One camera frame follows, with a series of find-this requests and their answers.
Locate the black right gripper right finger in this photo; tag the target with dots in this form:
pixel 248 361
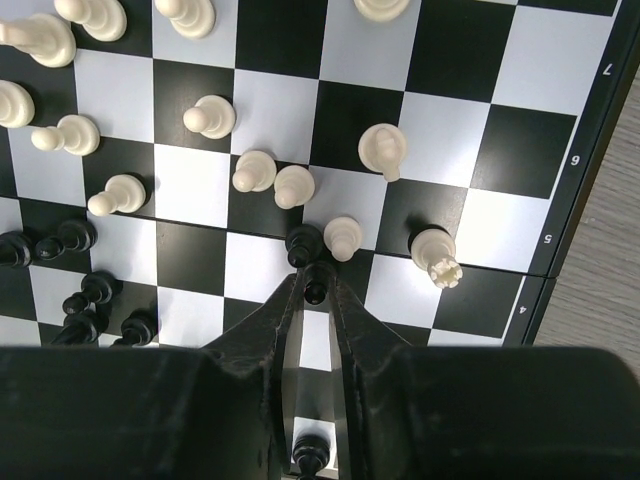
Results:
pixel 409 412

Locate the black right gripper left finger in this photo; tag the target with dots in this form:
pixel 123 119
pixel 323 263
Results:
pixel 216 412

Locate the black pawn piece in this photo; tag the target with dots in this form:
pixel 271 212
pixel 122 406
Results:
pixel 317 278

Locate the black and white chessboard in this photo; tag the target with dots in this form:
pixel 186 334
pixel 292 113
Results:
pixel 243 135

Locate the black king piece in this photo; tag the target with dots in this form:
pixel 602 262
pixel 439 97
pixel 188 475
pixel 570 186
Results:
pixel 311 454

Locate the white pawn piece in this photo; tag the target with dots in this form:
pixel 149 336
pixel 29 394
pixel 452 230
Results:
pixel 122 193
pixel 343 236

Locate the white bishop piece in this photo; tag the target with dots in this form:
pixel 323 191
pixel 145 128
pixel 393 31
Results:
pixel 382 148

